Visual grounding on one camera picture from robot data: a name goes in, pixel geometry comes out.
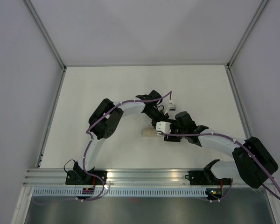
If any beige cloth napkin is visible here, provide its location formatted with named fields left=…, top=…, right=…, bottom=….
left=141, top=128, right=158, bottom=137

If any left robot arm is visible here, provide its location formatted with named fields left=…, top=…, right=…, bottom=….
left=65, top=90, right=172, bottom=185

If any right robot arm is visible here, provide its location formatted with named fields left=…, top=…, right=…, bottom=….
left=162, top=112, right=279, bottom=189

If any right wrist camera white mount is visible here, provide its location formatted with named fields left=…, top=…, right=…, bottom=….
left=155, top=121, right=171, bottom=136

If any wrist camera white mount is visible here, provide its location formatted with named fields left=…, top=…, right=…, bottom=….
left=166, top=99, right=176, bottom=113
left=155, top=121, right=171, bottom=136

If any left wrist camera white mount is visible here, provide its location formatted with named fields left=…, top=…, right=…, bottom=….
left=166, top=99, right=176, bottom=113

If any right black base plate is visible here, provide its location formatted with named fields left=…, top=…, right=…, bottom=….
left=188, top=170, right=231, bottom=186

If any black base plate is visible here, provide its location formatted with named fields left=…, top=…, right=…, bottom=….
left=188, top=170, right=231, bottom=186
left=65, top=170, right=107, bottom=186

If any right aluminium frame post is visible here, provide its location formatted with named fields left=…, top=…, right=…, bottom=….
left=224, top=0, right=271, bottom=138

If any aluminium frame post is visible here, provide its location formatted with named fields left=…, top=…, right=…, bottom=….
left=22, top=0, right=66, bottom=71
left=224, top=0, right=271, bottom=138

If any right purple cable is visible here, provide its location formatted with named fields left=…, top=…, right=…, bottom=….
left=160, top=132, right=280, bottom=202

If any purple cable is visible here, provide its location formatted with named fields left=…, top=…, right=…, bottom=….
left=32, top=91, right=173, bottom=206
left=160, top=132, right=280, bottom=202

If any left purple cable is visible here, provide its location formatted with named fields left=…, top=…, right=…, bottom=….
left=32, top=91, right=173, bottom=206

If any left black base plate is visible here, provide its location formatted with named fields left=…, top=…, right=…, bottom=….
left=65, top=170, right=107, bottom=186

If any white slotted cable duct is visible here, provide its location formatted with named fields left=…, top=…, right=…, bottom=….
left=32, top=187, right=207, bottom=197

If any aluminium front rail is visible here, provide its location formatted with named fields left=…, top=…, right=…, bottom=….
left=22, top=168, right=277, bottom=187

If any left aluminium frame post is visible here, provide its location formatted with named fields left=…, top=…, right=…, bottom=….
left=22, top=0, right=66, bottom=71

